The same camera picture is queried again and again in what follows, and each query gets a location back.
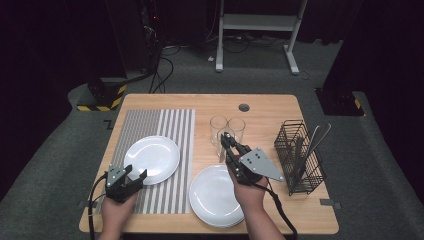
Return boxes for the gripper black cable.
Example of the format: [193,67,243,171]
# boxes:
[258,183,299,240]
[87,172,109,240]

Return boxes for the black wire cutlery basket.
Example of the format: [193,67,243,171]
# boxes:
[273,119,327,197]

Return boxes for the dark stand base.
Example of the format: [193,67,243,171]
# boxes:
[314,87,365,118]

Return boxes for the black floor cables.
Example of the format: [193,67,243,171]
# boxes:
[148,43,183,95]

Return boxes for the white metal stand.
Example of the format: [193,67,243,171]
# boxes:
[214,0,309,76]

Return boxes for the person's right hand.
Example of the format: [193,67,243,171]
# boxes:
[228,166,269,218]

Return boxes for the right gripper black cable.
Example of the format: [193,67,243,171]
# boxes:
[258,183,299,240]

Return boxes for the grey striped placemat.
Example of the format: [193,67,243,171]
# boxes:
[94,108,196,215]

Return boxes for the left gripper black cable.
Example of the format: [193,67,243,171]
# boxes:
[87,172,109,240]

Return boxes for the black yellow striped base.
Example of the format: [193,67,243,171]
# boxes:
[76,78,128,113]

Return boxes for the person's left hand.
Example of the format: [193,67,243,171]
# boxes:
[99,193,138,234]

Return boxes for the dark equipment rack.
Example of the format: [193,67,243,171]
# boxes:
[138,0,164,74]

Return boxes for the silver spoon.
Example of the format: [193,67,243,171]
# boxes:
[299,122,333,176]

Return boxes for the cables under white stand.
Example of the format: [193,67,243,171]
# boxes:
[204,31,291,54]

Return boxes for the grey metal utensil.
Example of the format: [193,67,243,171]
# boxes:
[293,134,304,174]

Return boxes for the white plate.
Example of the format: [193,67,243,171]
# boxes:
[123,135,181,186]
[188,164,249,229]

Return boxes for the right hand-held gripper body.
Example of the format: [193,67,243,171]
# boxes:
[225,143,285,187]

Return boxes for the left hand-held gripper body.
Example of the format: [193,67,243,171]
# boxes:
[104,164,141,204]

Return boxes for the clear drinking glass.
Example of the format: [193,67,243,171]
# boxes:
[227,117,247,144]
[209,115,229,146]
[216,128,236,164]

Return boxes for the silver cutlery handle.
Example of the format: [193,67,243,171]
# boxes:
[301,124,322,168]

